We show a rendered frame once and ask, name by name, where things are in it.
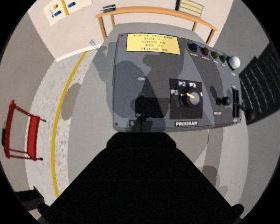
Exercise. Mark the dark grey control console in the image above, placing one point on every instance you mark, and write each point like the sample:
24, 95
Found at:
160, 69

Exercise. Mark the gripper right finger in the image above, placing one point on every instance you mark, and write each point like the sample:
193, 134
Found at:
145, 125

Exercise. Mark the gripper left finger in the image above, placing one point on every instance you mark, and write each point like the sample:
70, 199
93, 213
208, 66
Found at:
136, 125

